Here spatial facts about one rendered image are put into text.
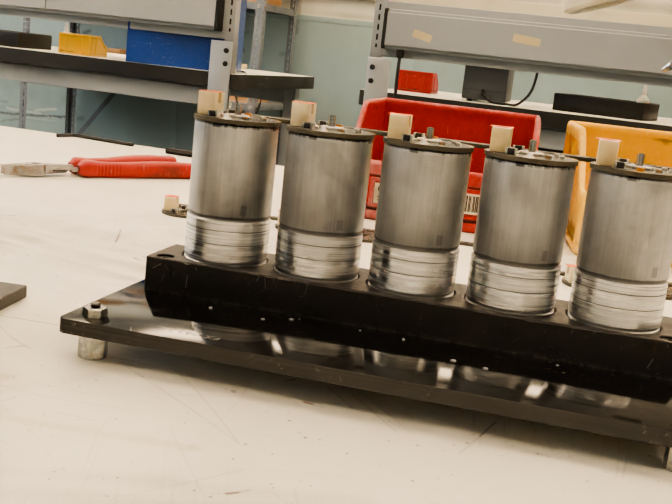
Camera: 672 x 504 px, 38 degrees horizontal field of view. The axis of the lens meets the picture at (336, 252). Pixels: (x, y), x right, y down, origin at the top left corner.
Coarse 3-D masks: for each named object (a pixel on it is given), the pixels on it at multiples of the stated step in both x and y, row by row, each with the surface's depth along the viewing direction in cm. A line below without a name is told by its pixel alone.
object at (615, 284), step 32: (608, 192) 25; (640, 192) 25; (608, 224) 25; (640, 224) 25; (608, 256) 25; (640, 256) 25; (576, 288) 26; (608, 288) 25; (640, 288) 25; (576, 320) 26; (608, 320) 26; (640, 320) 25
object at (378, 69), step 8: (368, 64) 256; (376, 64) 255; (384, 64) 254; (368, 72) 256; (376, 72) 255; (384, 72) 255; (368, 80) 256; (376, 80) 256; (384, 80) 255; (368, 88) 256; (376, 88) 256; (384, 88) 255; (368, 96) 257; (376, 96) 256; (384, 96) 256
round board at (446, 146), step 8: (384, 136) 27; (408, 136) 26; (416, 136) 28; (424, 136) 28; (400, 144) 26; (408, 144) 26; (416, 144) 26; (424, 144) 26; (432, 144) 26; (440, 144) 26; (448, 144) 27; (456, 144) 27; (464, 144) 28; (464, 152) 26
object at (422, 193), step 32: (384, 160) 27; (416, 160) 26; (448, 160) 26; (384, 192) 27; (416, 192) 26; (448, 192) 26; (384, 224) 27; (416, 224) 26; (448, 224) 27; (384, 256) 27; (416, 256) 27; (448, 256) 27; (384, 288) 27; (416, 288) 27; (448, 288) 27
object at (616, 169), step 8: (624, 160) 26; (592, 168) 26; (600, 168) 25; (608, 168) 25; (616, 168) 25; (624, 168) 25; (656, 168) 27; (664, 168) 26; (640, 176) 25; (648, 176) 25; (656, 176) 25; (664, 176) 25
